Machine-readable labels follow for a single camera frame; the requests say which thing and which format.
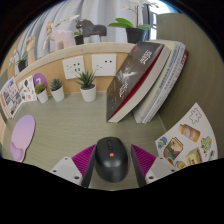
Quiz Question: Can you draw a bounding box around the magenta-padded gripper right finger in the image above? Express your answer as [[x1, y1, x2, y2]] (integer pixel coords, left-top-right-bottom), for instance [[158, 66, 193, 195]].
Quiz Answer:
[[130, 143, 179, 188]]

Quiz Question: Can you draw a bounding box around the black computer mouse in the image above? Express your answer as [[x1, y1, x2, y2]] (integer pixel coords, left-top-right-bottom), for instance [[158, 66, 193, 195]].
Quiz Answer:
[[95, 136, 129, 183]]

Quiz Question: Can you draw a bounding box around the black book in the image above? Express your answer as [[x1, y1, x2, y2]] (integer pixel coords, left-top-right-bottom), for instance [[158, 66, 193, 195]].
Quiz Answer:
[[106, 41, 173, 124]]

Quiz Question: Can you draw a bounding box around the red white photo magazine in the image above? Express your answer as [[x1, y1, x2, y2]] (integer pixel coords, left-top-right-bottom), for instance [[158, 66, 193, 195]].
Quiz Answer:
[[0, 76, 24, 120]]

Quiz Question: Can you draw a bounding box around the white card with colourful stickers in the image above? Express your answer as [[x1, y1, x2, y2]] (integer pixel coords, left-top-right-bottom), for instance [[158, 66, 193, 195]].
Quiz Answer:
[[154, 102, 219, 171]]

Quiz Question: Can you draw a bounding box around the white wall socket panel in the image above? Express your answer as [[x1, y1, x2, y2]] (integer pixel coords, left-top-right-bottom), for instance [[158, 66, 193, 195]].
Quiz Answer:
[[61, 55, 86, 80], [91, 53, 118, 77]]

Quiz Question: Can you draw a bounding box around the tall spiky plant white pot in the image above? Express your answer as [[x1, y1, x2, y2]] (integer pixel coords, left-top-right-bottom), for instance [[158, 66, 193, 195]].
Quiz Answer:
[[74, 69, 98, 103]]

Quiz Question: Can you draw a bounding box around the dark grey horse figure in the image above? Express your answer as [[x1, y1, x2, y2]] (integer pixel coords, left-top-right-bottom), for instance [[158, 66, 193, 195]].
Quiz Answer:
[[75, 18, 108, 44]]

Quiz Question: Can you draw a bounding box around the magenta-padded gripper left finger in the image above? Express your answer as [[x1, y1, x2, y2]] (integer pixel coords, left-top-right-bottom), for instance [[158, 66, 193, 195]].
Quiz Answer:
[[49, 144, 98, 189]]

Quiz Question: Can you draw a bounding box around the rosette succulent in white pot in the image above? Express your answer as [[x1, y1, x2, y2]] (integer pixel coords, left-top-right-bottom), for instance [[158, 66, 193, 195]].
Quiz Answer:
[[34, 83, 49, 104]]

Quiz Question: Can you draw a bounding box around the beige card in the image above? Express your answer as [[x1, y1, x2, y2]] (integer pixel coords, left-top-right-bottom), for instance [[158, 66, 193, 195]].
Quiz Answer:
[[0, 114, 8, 146]]

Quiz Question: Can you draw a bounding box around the purple mouse pad with wrist rest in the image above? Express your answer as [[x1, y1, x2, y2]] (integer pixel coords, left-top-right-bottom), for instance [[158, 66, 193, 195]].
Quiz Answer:
[[9, 114, 36, 163]]

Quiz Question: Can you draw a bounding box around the grey curtain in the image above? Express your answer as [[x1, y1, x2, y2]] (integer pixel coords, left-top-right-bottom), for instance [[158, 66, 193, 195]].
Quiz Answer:
[[16, 0, 151, 61]]

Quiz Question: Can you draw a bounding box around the short spiky succulent white pot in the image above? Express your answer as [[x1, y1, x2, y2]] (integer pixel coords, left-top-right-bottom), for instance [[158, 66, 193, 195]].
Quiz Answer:
[[49, 77, 66, 103]]

